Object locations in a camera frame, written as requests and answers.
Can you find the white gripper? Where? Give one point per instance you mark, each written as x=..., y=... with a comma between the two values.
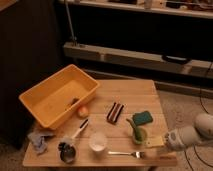
x=177, y=140

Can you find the silver metal fork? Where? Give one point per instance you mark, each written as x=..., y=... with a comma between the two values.
x=133, y=154

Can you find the white paper cup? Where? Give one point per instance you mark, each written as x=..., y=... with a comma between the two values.
x=98, y=142

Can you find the green toy in bowl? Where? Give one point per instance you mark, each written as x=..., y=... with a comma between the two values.
x=139, y=135

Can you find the teal sponge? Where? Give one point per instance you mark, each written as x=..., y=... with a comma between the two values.
x=142, y=118

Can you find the brown striped chocolate bar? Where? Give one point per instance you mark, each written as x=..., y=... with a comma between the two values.
x=114, y=113

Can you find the grey metal shelf beam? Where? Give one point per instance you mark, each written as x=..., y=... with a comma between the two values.
x=133, y=59

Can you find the small orange ball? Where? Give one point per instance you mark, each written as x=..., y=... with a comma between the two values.
x=83, y=112

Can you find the black and white brush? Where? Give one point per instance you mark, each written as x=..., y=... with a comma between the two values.
x=71, y=139

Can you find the small dark object in bin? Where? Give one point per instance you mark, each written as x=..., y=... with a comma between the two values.
x=74, y=100

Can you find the yellow plastic bin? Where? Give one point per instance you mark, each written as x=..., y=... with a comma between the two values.
x=48, y=101

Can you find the crumpled grey cloth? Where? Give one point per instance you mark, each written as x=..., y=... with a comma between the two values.
x=37, y=139

